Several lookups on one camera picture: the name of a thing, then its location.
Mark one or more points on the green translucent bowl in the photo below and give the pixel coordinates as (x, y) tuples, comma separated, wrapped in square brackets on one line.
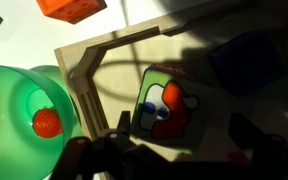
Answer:
[(23, 154)]

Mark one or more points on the blue cube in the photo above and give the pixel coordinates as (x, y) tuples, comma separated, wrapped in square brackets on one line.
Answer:
[(246, 63)]

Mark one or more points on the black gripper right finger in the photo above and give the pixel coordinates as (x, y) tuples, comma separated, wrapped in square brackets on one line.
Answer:
[(269, 151)]

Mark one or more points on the multicoloured picture cube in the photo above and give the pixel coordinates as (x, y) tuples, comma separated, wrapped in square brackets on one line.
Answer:
[(173, 108)]

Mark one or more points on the orange block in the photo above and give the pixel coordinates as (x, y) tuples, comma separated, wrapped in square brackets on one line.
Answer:
[(71, 11)]

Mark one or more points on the wooden slatted tray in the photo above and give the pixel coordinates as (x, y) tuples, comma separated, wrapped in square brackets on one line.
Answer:
[(104, 73)]

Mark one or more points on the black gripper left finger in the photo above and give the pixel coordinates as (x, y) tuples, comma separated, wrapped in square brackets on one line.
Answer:
[(112, 152)]

